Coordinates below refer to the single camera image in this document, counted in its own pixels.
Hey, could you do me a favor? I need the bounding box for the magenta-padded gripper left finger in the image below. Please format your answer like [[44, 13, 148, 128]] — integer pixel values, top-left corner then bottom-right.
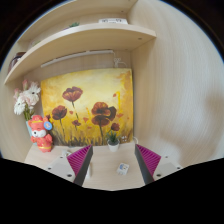
[[43, 144, 94, 187]]

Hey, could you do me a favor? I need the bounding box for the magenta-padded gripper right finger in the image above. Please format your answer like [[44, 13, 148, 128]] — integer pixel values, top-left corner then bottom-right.
[[134, 144, 184, 185]]

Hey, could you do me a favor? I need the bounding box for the white light bar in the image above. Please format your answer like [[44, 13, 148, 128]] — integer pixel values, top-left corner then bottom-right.
[[40, 49, 115, 69]]

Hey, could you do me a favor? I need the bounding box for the red plush toy figure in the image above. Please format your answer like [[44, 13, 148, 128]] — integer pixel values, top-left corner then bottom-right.
[[27, 114, 54, 153]]

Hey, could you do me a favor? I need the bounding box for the wooden shelf unit with items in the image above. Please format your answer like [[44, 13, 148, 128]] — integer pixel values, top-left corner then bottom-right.
[[3, 0, 157, 85]]

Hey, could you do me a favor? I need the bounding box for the small white charger block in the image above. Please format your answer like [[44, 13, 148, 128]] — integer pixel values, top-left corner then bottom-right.
[[116, 162, 130, 176]]

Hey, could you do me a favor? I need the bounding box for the yellow poppy flower painting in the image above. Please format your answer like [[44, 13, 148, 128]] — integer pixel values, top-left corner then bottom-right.
[[40, 68, 135, 148]]

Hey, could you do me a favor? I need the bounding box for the small potted green plant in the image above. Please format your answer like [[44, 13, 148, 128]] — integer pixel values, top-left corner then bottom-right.
[[105, 131, 121, 153]]

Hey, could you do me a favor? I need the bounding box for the light blue vase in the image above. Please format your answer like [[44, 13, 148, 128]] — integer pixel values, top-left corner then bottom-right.
[[25, 119, 34, 138]]

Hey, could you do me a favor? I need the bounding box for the white plug adapter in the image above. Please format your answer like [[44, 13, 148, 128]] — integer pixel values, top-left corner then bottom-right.
[[61, 148, 73, 158]]

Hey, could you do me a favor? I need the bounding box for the pink and white flower bouquet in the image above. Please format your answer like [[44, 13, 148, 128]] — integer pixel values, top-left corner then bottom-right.
[[13, 79, 42, 122]]

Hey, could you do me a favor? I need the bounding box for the white light bar cable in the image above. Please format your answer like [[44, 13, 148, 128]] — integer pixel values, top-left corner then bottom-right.
[[112, 51, 130, 70]]

